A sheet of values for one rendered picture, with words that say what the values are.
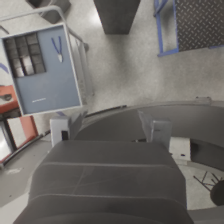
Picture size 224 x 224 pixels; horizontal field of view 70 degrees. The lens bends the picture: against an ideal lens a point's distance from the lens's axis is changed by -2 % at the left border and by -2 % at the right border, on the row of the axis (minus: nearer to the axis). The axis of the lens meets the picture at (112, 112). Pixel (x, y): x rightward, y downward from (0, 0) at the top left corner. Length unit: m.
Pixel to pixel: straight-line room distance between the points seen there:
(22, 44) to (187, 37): 1.11
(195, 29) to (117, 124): 0.82
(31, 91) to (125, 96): 0.97
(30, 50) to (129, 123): 0.81
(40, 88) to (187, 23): 1.09
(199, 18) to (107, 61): 0.91
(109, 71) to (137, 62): 0.31
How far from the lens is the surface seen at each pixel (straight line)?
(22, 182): 0.68
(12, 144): 1.50
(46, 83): 1.23
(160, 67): 1.84
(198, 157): 1.29
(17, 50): 1.28
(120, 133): 1.05
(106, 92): 1.80
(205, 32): 1.34
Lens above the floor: 1.78
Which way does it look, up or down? 75 degrees down
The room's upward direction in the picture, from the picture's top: 174 degrees counter-clockwise
